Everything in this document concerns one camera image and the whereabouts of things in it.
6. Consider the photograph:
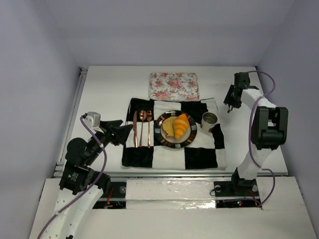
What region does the copper fork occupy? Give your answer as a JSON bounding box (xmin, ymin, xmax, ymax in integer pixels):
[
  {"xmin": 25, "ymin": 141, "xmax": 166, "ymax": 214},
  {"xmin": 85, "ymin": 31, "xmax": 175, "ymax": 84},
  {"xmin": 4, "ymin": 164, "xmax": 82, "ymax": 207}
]
[{"xmin": 147, "ymin": 110, "xmax": 152, "ymax": 148}]

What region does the orange croissant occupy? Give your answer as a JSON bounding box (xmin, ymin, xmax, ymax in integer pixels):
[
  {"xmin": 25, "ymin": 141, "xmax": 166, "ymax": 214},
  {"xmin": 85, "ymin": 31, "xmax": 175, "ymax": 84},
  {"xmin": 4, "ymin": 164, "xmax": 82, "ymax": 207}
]
[{"xmin": 173, "ymin": 114, "xmax": 189, "ymax": 139}]

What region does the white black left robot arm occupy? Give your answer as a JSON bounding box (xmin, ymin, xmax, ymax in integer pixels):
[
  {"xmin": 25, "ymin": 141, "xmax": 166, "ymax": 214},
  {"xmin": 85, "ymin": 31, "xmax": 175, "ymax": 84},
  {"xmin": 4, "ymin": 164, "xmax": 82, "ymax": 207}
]
[{"xmin": 37, "ymin": 112, "xmax": 133, "ymax": 239}]

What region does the copper spoon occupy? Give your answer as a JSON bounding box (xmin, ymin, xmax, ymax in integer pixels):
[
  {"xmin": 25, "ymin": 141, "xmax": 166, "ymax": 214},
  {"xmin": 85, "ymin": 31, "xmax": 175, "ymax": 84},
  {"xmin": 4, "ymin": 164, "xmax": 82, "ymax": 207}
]
[{"xmin": 139, "ymin": 110, "xmax": 147, "ymax": 147}]

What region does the sliced bread piece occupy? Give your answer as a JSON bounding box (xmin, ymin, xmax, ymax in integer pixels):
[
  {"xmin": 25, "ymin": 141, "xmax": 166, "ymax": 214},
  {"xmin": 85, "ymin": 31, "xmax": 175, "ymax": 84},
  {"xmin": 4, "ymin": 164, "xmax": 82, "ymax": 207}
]
[{"xmin": 162, "ymin": 117, "xmax": 176, "ymax": 137}]

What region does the copper knife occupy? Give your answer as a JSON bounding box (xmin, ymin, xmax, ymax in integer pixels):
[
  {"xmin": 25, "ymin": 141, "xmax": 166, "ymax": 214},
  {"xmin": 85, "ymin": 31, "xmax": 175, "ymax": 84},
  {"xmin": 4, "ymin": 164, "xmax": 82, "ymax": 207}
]
[{"xmin": 133, "ymin": 111, "xmax": 138, "ymax": 148}]

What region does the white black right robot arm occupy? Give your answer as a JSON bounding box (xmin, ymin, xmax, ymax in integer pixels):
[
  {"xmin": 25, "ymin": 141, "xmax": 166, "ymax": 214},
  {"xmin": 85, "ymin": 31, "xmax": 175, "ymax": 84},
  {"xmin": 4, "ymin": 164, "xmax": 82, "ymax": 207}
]
[{"xmin": 224, "ymin": 72, "xmax": 289, "ymax": 195}]

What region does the aluminium frame rail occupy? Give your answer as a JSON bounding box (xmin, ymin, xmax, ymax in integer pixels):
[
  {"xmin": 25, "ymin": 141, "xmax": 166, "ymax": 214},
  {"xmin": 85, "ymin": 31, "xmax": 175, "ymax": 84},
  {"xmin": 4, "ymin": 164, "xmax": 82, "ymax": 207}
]
[{"xmin": 51, "ymin": 66, "xmax": 89, "ymax": 178}]

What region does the silver metal cup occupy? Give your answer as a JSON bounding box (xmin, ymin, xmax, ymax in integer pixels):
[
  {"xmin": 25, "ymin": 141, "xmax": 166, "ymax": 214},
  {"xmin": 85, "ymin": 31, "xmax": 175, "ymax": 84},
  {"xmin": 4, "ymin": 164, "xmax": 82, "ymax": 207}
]
[{"xmin": 200, "ymin": 112, "xmax": 218, "ymax": 132}]

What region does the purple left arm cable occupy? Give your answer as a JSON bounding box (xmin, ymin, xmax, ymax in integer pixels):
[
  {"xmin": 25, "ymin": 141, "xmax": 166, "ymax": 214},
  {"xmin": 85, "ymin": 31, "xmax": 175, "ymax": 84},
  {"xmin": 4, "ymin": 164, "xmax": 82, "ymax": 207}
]
[{"xmin": 37, "ymin": 116, "xmax": 108, "ymax": 239}]

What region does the dark rimmed beige plate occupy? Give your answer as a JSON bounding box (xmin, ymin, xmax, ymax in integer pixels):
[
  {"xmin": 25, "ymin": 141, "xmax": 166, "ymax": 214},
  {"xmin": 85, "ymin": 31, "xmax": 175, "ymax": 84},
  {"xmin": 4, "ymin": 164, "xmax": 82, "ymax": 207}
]
[{"xmin": 154, "ymin": 111, "xmax": 197, "ymax": 149}]

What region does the floral rectangular tray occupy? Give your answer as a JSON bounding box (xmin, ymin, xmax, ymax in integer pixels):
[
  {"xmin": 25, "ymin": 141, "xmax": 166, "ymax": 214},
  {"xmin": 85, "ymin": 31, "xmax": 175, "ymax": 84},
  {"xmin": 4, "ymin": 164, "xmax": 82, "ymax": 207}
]
[{"xmin": 149, "ymin": 72, "xmax": 199, "ymax": 101}]

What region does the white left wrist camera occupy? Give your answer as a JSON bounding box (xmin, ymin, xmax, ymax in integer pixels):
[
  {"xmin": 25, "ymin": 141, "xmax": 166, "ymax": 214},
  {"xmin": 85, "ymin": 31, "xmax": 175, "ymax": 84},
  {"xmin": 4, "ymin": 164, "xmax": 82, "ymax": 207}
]
[{"xmin": 84, "ymin": 112, "xmax": 101, "ymax": 129}]

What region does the black white checkered cloth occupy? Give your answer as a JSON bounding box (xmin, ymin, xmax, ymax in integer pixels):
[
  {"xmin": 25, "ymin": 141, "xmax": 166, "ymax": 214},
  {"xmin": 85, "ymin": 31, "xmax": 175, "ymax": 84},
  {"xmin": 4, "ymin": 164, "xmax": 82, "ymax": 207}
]
[{"xmin": 122, "ymin": 98, "xmax": 227, "ymax": 170}]

